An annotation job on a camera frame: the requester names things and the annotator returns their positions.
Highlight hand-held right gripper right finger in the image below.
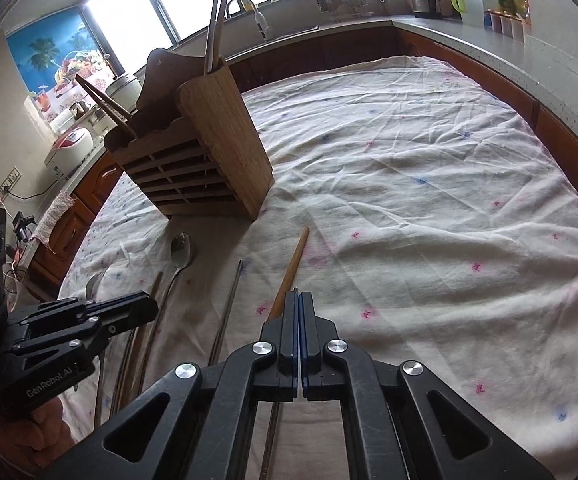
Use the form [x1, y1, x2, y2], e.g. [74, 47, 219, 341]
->
[300, 291, 556, 480]

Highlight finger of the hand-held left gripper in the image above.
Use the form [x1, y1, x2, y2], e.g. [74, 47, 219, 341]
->
[12, 300, 159, 357]
[6, 291, 153, 333]

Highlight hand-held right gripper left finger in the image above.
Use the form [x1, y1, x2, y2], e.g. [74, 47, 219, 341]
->
[34, 290, 302, 480]

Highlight wooden utensil holder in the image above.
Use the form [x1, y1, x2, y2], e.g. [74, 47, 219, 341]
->
[103, 47, 276, 222]

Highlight chopsticks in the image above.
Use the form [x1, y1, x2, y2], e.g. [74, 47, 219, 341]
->
[210, 0, 235, 68]

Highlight person's left hand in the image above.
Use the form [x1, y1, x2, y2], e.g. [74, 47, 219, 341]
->
[0, 395, 77, 480]

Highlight large steel fork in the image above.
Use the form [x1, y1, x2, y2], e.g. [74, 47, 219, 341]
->
[85, 270, 110, 426]

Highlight long steel chopstick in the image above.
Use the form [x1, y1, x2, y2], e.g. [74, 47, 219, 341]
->
[208, 259, 245, 367]

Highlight steel spoon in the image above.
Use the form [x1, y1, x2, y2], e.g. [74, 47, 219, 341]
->
[134, 231, 194, 396]

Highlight dark patterned metal chopstick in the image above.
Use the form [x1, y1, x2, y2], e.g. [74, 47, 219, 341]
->
[260, 401, 282, 480]

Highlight pink hanging dish cloth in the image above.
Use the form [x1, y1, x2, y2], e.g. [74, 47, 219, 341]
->
[34, 192, 76, 246]

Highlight small black device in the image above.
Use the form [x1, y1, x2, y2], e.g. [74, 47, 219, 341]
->
[12, 212, 37, 243]

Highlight pink white rice cooker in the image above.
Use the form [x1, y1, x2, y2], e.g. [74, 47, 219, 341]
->
[44, 127, 94, 178]

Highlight white floral tablecloth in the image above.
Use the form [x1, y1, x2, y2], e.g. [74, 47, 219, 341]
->
[59, 55, 578, 480]

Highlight white electric cooking pot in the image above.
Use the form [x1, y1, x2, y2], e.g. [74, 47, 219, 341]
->
[105, 72, 142, 111]

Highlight kitchen window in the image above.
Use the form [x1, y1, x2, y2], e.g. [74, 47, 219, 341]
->
[84, 0, 430, 51]

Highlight chrome kitchen faucet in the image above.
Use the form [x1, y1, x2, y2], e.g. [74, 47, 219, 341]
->
[226, 0, 270, 42]

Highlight grey kitchen countertop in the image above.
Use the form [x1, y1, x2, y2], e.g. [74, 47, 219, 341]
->
[12, 7, 578, 161]

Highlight green white pitcher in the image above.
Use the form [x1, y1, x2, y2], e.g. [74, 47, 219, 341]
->
[451, 0, 487, 26]

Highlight white spice jar set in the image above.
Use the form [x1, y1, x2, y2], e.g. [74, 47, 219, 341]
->
[488, 9, 527, 42]

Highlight wall socket with plug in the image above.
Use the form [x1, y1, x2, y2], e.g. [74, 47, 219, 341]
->
[0, 167, 22, 201]

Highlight tropical fruit wall poster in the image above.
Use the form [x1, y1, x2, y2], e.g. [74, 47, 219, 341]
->
[5, 10, 112, 111]

